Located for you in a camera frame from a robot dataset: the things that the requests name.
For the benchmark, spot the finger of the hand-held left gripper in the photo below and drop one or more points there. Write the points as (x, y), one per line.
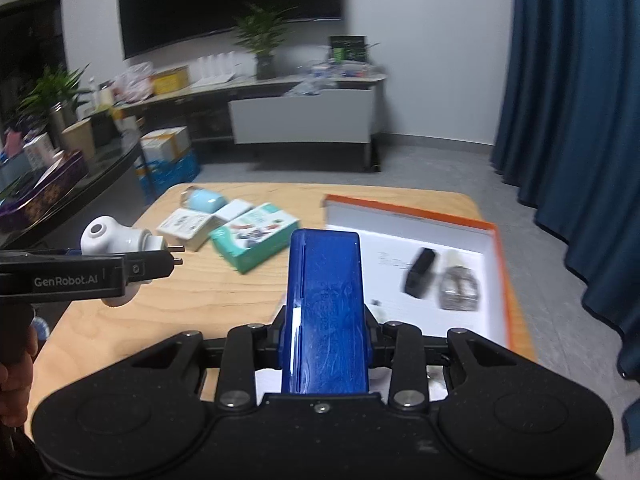
(150, 266)

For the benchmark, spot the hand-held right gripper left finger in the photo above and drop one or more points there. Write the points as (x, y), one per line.
(262, 342)

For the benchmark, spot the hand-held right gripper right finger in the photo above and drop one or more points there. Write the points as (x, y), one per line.
(382, 342)

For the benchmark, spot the white box with printed picture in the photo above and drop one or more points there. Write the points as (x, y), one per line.
(185, 230)

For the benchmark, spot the white plug-in device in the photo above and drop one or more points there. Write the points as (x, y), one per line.
(107, 235)

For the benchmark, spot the blue tin box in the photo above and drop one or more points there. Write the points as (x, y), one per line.
(325, 310)

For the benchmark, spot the black rectangular box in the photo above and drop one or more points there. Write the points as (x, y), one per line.
(419, 272)

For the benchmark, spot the orange and white cardboard box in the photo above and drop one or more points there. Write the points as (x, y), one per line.
(390, 260)

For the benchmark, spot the toothpick holder with blue lid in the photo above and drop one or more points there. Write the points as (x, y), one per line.
(205, 201)

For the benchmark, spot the plain white box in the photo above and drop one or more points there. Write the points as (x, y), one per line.
(234, 211)

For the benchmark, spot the teal and white carton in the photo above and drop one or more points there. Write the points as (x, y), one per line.
(250, 240)

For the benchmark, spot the person's left hand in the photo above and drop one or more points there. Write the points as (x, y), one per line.
(15, 390)

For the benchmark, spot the purple tin tray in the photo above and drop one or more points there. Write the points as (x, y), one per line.
(45, 195)

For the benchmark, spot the blue storage box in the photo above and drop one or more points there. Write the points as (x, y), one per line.
(170, 175)

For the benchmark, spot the round black coffee table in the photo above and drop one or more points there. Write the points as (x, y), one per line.
(105, 170)

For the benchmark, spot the white and yellow box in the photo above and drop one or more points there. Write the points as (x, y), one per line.
(165, 145)

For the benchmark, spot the white printed carton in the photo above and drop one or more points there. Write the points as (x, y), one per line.
(39, 150)

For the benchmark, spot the beige cup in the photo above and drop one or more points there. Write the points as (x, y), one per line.
(79, 140)

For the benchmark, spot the black container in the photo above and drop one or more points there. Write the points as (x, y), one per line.
(105, 130)

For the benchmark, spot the pink box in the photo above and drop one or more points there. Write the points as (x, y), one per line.
(12, 142)

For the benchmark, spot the steel thermos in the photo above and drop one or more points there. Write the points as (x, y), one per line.
(62, 122)

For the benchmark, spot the white plastic bag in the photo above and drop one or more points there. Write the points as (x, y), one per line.
(134, 82)

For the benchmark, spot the long tv stand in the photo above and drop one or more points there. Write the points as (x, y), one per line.
(210, 91)

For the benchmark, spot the large leafy potted plant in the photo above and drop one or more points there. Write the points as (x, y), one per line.
(55, 90)

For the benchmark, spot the white router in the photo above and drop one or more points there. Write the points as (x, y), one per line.
(215, 72)

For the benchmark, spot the white rolling cabinet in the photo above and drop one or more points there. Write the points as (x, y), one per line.
(300, 120)

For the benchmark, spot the clear plastic wrappers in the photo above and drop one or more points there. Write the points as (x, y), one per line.
(305, 87)

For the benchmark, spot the potted plant in dark vase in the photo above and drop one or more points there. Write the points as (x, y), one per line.
(265, 45)

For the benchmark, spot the clutter of small packages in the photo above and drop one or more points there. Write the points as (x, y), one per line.
(345, 70)

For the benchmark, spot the blue curtain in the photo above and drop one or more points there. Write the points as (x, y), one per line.
(575, 135)

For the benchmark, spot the black and green box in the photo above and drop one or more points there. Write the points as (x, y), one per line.
(347, 50)

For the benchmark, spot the wall-mounted television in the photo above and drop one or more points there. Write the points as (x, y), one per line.
(225, 0)

